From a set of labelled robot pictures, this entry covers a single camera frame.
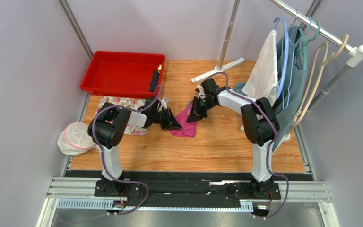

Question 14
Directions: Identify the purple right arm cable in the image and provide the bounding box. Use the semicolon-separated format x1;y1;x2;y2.
200;71;290;220

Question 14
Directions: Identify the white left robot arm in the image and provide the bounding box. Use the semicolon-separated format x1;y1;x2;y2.
88;97;182;197

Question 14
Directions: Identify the metal clothes rack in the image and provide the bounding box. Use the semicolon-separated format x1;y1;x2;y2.
190;0;363;139

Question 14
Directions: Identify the white mesh laundry bag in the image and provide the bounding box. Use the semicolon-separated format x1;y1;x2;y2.
57;122;95;156

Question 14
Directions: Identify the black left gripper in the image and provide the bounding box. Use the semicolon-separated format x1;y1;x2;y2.
151;107;182;131

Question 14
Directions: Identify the red plastic tray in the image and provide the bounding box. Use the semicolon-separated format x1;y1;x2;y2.
80;51;165;99

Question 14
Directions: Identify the teal garment on hanger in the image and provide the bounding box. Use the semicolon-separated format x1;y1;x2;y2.
233;26;308;142

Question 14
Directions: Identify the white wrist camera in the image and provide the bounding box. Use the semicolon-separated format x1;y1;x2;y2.
157;97;170;111
195;88;206;99

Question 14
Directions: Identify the black table edge rail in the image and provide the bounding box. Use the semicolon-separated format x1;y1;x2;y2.
47;173;331;212

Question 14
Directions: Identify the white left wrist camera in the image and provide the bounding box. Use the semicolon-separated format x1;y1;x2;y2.
157;97;170;111

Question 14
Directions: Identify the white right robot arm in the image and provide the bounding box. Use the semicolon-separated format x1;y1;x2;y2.
187;78;280;197

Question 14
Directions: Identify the blue clothes hanger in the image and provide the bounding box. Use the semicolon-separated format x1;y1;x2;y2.
273;16;313;110

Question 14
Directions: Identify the magenta paper napkin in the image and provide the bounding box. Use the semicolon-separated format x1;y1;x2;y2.
169;103;197;138

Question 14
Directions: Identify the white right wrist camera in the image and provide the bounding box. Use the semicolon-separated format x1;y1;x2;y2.
195;88;206;99

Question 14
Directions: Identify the black object in tray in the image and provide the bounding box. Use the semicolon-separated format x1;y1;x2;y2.
149;64;162;92

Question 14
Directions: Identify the floral cloth mat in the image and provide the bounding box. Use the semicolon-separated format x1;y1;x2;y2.
95;96;147;136

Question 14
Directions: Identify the white towel on hanger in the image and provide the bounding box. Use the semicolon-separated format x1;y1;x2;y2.
242;30;278;105

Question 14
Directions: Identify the green clothes hanger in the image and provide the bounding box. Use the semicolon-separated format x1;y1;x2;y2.
298;21;321;69

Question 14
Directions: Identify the beige clothes hanger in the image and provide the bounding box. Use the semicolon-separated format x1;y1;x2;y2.
288;42;329;133
294;34;350;127

